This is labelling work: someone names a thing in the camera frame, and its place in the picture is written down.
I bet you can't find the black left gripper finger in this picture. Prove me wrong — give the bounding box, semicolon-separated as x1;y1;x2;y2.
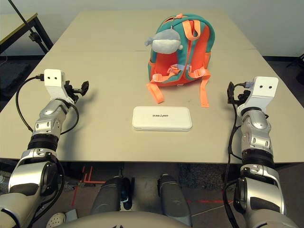
80;81;90;96

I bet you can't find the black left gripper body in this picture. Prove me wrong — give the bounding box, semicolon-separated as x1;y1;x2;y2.
63;80;83;103

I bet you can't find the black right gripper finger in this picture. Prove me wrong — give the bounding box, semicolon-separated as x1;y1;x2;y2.
227;81;235;105

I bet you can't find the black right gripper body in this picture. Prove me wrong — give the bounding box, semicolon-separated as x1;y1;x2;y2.
234;85;250;105

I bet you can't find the teal and orange backpack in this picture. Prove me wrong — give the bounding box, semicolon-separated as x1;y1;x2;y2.
146;13;216;108

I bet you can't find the white pencil case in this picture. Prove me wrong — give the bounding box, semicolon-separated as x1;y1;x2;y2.
132;105;193;132

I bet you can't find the grey plush whale zipper charm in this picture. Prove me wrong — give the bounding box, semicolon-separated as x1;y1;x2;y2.
144;18;184;54

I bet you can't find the dark grey foam floor mat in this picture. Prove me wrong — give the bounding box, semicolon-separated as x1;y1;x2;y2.
0;63;31;93

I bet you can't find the thin black pole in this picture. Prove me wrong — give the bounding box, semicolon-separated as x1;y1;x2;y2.
9;0;34;34

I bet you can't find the grey robot left leg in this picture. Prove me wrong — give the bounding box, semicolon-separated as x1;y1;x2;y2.
91;177;133;214

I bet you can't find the grey robot leg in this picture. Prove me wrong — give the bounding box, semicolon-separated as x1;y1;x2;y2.
156;174;193;226
91;177;133;214

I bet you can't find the grey robot right leg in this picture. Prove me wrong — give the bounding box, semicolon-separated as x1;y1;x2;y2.
156;174;193;226

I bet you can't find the small grey floor box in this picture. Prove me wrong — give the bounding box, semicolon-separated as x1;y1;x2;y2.
65;210;78;221

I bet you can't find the white perforated clog shoe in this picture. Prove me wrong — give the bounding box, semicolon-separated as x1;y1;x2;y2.
46;212;67;226

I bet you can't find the beige robot torso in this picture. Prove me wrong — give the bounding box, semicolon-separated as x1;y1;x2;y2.
54;210;190;228

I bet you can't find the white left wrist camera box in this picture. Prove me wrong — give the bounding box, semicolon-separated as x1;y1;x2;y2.
44;68;75;105

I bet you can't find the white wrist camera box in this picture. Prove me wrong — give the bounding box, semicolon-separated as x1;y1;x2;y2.
244;76;279;111
44;68;75;105

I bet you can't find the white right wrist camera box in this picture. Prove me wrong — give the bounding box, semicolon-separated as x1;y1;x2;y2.
244;76;279;111

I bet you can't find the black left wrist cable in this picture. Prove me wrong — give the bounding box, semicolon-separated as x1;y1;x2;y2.
15;74;80;136

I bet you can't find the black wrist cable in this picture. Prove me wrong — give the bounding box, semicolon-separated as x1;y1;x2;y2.
223;81;253;228
15;74;80;136

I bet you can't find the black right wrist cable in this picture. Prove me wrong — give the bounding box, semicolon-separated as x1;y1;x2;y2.
223;81;253;228

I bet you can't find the side table with black frame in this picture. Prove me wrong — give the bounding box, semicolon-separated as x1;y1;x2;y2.
0;12;54;57

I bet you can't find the white floor cable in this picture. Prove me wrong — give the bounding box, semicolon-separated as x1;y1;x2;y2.
191;205;225;217

